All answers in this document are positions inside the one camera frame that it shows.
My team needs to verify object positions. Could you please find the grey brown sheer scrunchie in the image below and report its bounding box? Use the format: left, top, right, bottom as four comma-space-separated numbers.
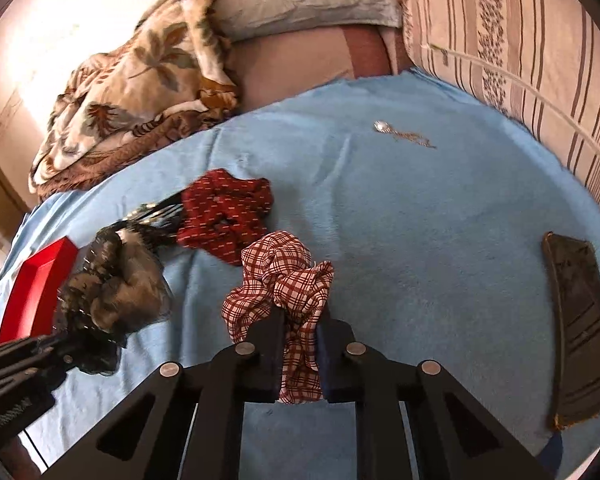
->
54, 221, 174, 375

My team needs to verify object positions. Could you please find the red white plaid scrunchie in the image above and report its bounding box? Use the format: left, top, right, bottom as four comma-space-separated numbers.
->
221, 231, 335, 404

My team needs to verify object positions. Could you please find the dark red dotted scrunchie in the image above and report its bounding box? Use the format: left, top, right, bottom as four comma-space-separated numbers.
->
176, 168, 274, 266

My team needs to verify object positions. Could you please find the red tray box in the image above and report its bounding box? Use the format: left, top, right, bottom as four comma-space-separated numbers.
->
0, 237, 79, 344

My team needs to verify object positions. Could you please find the dark phone case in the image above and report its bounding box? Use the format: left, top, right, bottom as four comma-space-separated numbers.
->
542, 232, 600, 430

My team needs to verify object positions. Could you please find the floral leaf blanket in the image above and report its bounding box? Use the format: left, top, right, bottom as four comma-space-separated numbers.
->
28, 0, 239, 200

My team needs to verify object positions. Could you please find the striped floral cushion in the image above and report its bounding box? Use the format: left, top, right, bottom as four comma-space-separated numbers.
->
402, 0, 600, 204

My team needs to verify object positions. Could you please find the silver pendant necklace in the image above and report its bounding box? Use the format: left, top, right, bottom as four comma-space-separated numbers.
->
372, 119, 438, 150

